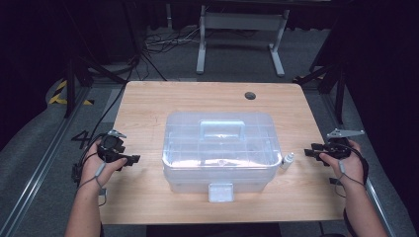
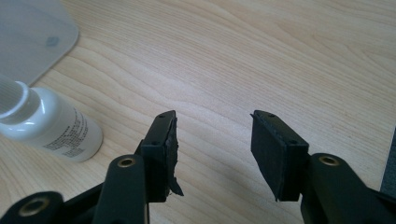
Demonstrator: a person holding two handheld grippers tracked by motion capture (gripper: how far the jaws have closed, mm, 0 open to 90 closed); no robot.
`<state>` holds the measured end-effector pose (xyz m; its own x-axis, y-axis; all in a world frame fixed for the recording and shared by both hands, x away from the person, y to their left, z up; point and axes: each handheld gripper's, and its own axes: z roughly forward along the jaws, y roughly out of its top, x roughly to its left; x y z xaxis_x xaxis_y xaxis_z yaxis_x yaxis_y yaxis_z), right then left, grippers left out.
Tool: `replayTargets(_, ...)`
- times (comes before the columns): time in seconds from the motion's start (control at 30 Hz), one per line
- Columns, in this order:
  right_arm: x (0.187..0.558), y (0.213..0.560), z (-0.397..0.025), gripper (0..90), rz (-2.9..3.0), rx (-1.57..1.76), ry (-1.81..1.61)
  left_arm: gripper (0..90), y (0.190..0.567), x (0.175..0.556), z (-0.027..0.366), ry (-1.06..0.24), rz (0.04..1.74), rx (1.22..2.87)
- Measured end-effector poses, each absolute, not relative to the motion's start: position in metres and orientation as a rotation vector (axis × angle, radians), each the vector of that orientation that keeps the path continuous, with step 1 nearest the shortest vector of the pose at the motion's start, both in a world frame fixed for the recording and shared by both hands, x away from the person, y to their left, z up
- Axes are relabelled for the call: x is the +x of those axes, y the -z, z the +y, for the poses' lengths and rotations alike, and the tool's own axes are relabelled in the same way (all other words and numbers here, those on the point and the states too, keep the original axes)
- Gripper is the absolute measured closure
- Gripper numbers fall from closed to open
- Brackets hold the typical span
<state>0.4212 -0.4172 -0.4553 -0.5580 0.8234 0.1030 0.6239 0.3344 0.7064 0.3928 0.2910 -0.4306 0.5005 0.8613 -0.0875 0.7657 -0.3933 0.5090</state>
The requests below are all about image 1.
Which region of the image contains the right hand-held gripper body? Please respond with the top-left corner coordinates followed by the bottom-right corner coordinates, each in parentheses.
top-left (324, 127), bottom-right (366, 161)

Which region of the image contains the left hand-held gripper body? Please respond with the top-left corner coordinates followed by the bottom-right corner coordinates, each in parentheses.
top-left (97, 128), bottom-right (128, 163)

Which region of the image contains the small white plastic bottle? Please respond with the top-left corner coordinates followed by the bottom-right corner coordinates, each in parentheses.
top-left (280, 152), bottom-right (295, 171)

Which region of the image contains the clear plastic storage box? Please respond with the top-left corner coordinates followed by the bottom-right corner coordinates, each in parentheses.
top-left (161, 111), bottom-right (284, 203)

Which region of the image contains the person's right hand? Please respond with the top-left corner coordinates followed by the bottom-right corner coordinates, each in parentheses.
top-left (319, 139), bottom-right (366, 191)

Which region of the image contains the person's left hand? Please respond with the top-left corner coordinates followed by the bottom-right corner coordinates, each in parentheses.
top-left (80, 143), bottom-right (128, 190)

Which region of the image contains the black tripod stand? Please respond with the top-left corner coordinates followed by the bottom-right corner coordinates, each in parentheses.
top-left (63, 53), bottom-right (130, 119)
top-left (293, 58), bottom-right (348, 125)

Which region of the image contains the black curtain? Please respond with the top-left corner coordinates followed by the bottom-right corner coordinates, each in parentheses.
top-left (0, 0), bottom-right (70, 149)
top-left (342, 0), bottom-right (419, 218)

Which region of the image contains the person's dark clothing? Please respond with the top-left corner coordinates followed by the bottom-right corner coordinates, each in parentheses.
top-left (146, 223), bottom-right (282, 237)

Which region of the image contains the grey wrist lanyard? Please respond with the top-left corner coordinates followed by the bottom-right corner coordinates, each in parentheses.
top-left (336, 159), bottom-right (367, 190)
top-left (76, 160), bottom-right (109, 199)

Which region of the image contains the right hand-held gripper black cable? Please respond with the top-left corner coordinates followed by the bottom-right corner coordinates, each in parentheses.
top-left (329, 143), bottom-right (371, 237)

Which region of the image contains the hand-held gripper black cable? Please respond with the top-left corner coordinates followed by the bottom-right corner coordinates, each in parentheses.
top-left (71, 57), bottom-right (140, 186)
top-left (329, 143), bottom-right (371, 237)

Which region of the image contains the left hand-held gripper black cable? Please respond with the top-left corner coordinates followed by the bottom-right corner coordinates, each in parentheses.
top-left (71, 57), bottom-right (140, 186)

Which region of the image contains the black floor cable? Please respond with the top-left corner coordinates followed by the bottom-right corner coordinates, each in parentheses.
top-left (139, 48), bottom-right (168, 82)

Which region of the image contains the bundle of thin floor cables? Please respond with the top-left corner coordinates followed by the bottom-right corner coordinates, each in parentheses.
top-left (144, 27), bottom-right (203, 55)

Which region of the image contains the white metal table frame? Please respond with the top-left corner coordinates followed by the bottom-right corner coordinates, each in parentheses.
top-left (196, 4), bottom-right (291, 78)

